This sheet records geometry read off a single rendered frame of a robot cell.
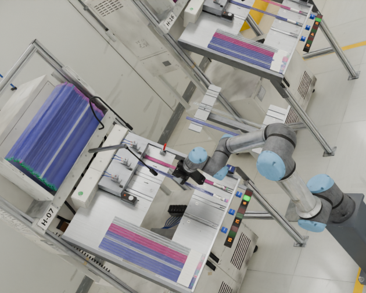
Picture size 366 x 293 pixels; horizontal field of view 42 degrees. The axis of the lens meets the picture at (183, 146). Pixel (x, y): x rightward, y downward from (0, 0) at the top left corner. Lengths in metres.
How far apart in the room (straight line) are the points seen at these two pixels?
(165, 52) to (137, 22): 0.27
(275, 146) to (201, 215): 0.79
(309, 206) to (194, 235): 0.67
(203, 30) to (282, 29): 0.53
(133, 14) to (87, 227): 1.41
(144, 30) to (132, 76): 1.54
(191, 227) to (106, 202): 0.46
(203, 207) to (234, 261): 0.64
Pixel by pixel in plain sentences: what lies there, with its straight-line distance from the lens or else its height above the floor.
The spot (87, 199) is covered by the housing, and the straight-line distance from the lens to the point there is 2.51.
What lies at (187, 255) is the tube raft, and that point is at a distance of 2.45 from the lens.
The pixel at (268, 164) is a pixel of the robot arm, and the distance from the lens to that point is 1.86.
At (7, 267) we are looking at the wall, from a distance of 4.02.
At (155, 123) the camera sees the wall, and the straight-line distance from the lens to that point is 4.84.
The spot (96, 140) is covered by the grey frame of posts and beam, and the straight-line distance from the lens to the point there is 2.62.
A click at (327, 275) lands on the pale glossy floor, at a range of 2.96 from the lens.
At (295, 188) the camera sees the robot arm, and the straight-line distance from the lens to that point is 2.01.
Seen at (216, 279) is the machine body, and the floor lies 0.28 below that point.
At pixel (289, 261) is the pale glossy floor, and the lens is 3.13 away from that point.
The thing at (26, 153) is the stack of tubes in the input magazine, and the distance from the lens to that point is 2.39.
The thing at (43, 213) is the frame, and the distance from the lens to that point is 2.41.
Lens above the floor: 2.33
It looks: 30 degrees down
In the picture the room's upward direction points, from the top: 45 degrees counter-clockwise
